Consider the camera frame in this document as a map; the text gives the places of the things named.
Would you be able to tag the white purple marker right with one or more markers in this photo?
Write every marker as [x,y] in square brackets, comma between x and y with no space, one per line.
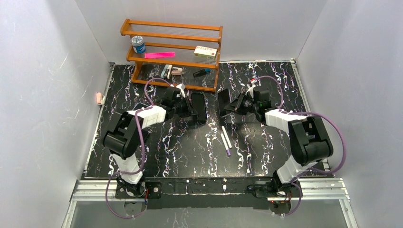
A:
[226,137]

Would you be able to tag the pink wall clip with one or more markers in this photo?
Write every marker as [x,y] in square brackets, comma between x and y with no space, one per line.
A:
[100,99]

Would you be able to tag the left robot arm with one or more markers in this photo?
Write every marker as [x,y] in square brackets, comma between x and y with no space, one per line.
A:
[125,134]

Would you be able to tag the pink small stapler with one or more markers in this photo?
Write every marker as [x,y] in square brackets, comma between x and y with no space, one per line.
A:
[176,71]

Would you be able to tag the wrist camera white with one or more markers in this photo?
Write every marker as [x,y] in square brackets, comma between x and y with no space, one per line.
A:
[181,87]
[251,86]

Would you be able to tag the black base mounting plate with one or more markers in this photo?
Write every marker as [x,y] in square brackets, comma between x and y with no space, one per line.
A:
[252,199]

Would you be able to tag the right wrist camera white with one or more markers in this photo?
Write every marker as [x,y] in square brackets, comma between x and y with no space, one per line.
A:
[251,86]

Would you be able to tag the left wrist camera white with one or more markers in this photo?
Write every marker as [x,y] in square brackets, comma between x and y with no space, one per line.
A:
[181,87]

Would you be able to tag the teal white stapler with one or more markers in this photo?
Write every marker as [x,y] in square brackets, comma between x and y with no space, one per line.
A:
[166,73]

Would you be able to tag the white purple marker left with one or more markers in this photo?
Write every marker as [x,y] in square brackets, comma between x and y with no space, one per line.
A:
[225,145]

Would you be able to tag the black marker blue cap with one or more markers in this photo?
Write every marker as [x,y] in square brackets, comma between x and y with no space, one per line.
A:
[201,73]

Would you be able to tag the white purple marker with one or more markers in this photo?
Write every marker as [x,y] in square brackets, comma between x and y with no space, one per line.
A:
[226,137]
[225,145]

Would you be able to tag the blue white round jar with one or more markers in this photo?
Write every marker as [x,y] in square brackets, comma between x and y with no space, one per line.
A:
[138,44]

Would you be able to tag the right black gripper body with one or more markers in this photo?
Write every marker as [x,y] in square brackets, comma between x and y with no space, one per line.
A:
[236,104]

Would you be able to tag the blue phone on table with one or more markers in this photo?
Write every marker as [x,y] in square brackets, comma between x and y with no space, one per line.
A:
[139,106]

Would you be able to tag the white red cardboard box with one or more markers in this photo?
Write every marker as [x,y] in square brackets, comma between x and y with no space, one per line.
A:
[205,52]

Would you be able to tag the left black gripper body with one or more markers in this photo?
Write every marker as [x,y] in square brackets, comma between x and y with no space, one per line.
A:
[189,107]

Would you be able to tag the black smartphone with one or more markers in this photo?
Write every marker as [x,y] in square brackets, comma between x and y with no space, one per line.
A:
[223,100]

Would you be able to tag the pink flat strip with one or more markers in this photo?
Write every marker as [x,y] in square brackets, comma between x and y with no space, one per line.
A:
[159,55]

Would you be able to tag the black phone case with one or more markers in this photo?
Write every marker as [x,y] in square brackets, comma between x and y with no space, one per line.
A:
[199,106]

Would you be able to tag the aluminium front rail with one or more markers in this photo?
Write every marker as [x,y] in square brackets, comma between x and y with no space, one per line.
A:
[98,190]

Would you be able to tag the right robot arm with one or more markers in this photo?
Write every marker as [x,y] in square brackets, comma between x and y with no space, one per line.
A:
[308,136]

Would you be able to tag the orange wooden shelf rack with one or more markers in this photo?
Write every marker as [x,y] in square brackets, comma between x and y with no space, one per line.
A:
[182,39]

